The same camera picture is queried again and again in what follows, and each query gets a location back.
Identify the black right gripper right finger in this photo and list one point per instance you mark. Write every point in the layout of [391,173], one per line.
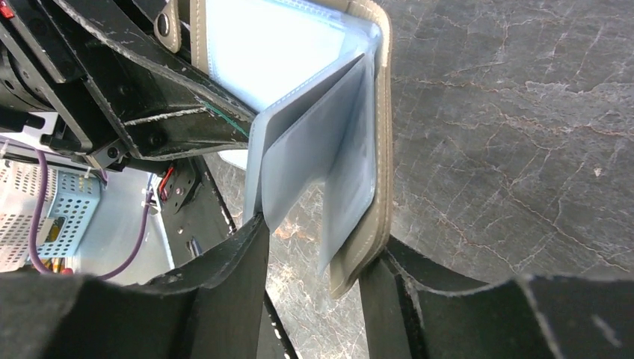
[416,308]

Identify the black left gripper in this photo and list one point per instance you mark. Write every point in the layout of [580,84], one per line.
[110,83]

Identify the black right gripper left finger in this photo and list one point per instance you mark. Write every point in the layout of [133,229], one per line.
[80,316]

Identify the blue perforated basket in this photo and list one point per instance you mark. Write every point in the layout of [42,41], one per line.
[75,201]

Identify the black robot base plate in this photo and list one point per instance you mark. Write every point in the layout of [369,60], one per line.
[208,223]

